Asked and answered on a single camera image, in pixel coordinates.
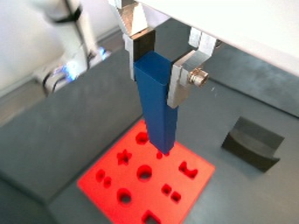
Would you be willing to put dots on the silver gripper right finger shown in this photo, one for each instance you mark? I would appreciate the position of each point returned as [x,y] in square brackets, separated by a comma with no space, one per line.
[187,72]

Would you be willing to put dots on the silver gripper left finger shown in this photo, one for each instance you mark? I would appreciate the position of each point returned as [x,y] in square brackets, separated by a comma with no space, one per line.
[138,34]

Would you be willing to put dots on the blue rectangular block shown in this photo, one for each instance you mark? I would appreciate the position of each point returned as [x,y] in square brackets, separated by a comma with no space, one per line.
[153,72]

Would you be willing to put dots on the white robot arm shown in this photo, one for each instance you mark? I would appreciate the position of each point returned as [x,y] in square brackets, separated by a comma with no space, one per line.
[71,22]

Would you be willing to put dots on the black curved holder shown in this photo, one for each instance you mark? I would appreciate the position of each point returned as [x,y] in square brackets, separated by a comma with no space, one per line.
[254,144]

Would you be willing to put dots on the red shape-sorting board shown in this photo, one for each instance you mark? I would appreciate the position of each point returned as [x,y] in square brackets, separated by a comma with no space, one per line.
[141,186]

